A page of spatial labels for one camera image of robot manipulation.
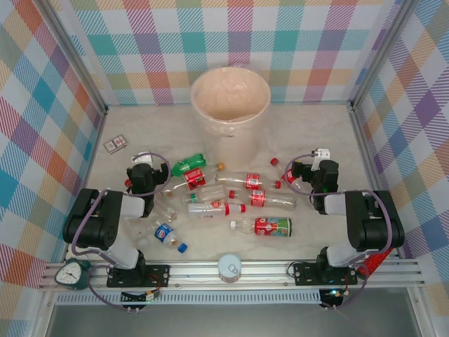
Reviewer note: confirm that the green plastic bottle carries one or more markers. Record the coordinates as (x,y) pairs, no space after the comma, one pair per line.
(189,162)

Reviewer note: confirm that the square bottle red label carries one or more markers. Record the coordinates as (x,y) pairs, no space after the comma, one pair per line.
(194,179)

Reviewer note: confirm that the clear bottle blue label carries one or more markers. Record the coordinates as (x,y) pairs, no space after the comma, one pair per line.
(164,233)

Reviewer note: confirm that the clear bottle red white label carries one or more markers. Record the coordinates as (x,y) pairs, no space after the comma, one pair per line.
(210,210)

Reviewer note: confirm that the clear bottle without label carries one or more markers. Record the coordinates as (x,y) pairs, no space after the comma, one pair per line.
(140,235)

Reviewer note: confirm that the large bottle red green label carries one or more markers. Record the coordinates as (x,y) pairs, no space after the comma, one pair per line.
(270,226)

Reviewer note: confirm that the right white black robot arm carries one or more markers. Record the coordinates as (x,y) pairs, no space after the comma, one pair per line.
(372,224)

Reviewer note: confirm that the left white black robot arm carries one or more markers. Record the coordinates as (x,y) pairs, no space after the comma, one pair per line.
(91,224)

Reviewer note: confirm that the beige round waste bin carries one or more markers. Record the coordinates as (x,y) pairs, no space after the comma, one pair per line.
(231,144)

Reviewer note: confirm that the clear plastic bin liner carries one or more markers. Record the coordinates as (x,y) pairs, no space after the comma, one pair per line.
(228,91)

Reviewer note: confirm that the small red white matchbox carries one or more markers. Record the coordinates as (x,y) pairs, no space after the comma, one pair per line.
(115,144)

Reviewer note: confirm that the clear bottle green white label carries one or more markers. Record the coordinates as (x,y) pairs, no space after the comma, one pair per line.
(210,193)

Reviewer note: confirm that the silver tin can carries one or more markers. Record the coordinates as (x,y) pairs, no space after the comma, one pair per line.
(229,267)

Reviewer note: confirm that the green alarm clock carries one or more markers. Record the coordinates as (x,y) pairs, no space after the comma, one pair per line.
(70,275)

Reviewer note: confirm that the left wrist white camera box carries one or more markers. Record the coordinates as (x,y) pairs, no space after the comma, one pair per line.
(144,157)

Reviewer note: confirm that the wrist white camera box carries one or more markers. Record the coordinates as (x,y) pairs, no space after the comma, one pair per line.
(322,153)
(144,157)

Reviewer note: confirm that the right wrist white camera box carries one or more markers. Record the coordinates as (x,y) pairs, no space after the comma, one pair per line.
(322,153)

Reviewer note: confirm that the aluminium side rail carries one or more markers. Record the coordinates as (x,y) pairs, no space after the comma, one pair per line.
(95,135)
(364,140)

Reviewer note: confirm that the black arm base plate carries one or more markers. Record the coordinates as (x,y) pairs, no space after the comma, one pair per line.
(305,274)
(159,275)

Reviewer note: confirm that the aluminium mounting rail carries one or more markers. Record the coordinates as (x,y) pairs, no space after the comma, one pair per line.
(196,272)

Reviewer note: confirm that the aluminium frame post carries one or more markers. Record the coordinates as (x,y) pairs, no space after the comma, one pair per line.
(382,52)
(75,59)

